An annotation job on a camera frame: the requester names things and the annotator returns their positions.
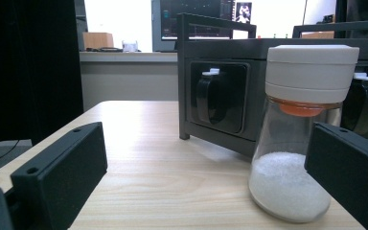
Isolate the computer monitor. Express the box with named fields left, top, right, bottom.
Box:
left=151, top=0, right=237, bottom=53

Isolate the black curtain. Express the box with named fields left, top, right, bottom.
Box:
left=0, top=0, right=84, bottom=157
left=335, top=0, right=368, bottom=23

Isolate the black and white poster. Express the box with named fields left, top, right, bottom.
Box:
left=235, top=2, right=253, bottom=24

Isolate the dark grey seasoning rack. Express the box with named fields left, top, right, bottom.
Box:
left=176, top=12, right=368, bottom=159

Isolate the black handled seasoning pot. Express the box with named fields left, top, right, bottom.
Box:
left=341, top=72, right=368, bottom=139
left=195, top=67, right=235, bottom=126

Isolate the glass salt shaker white lid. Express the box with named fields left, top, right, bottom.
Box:
left=248, top=44, right=360, bottom=224

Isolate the cardboard box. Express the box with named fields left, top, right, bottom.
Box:
left=81, top=32, right=115, bottom=51

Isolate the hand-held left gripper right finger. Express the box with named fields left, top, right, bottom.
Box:
left=304, top=121, right=368, bottom=230

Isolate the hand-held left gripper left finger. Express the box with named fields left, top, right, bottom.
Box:
left=10, top=121, right=108, bottom=230

